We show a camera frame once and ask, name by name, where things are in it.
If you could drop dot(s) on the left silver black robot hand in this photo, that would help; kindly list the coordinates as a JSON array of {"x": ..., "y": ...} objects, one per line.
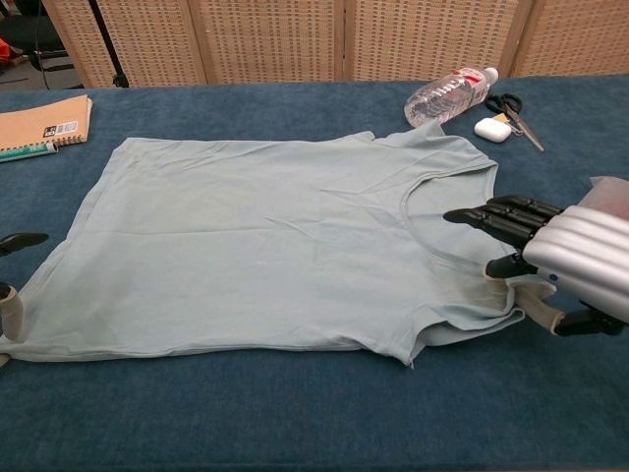
[{"x": 12, "y": 314}]

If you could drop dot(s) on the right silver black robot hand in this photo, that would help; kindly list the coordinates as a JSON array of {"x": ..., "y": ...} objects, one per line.
[{"x": 580, "y": 255}]

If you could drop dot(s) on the light green t-shirt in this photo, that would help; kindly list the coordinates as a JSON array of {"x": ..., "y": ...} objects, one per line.
[{"x": 245, "y": 236}]

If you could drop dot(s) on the frosted bag with red garment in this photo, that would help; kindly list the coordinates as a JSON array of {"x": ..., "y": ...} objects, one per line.
[{"x": 611, "y": 196}]

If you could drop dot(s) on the white earbuds case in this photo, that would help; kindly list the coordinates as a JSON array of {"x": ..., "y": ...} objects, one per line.
[{"x": 491, "y": 130}]

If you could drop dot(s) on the green marker pen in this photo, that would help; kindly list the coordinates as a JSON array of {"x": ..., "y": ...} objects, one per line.
[{"x": 24, "y": 152}]

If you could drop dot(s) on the brown spiral notebook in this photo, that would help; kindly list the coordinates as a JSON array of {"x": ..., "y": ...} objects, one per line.
[{"x": 34, "y": 123}]

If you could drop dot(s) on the clear plastic water bottle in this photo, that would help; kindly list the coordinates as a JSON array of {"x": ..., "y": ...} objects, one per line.
[{"x": 442, "y": 100}]

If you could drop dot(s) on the black office chair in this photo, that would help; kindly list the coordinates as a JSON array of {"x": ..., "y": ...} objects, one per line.
[{"x": 29, "y": 32}]

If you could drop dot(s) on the blue table mat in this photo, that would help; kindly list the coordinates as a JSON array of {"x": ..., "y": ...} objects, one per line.
[{"x": 295, "y": 418}]

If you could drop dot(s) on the wooden rattan folding screen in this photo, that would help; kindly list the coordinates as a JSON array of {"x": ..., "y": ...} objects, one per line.
[{"x": 270, "y": 39}]

